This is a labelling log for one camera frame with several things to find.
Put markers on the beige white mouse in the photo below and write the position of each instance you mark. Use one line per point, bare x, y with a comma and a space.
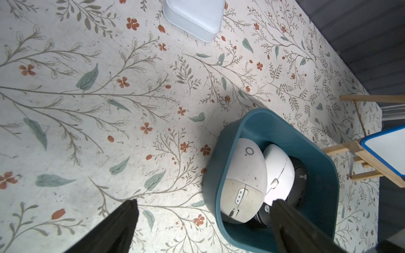
245, 184

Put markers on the black mouse with logo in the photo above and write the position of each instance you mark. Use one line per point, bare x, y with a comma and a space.
296, 197

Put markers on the wooden easel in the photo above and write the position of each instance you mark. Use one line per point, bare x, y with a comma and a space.
363, 156

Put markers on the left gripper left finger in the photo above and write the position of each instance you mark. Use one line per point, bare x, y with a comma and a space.
114, 234

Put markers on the floral table mat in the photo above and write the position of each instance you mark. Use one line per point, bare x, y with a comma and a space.
106, 101

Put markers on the teal storage box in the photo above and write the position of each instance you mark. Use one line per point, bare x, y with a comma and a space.
265, 127

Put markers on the blue framed whiteboard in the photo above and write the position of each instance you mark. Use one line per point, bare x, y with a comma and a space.
388, 146

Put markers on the glossy white mouse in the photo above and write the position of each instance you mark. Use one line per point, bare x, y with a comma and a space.
280, 174

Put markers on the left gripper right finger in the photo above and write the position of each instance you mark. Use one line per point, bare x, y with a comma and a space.
295, 234

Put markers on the light blue case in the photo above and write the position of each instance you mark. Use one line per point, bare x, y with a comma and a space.
200, 18

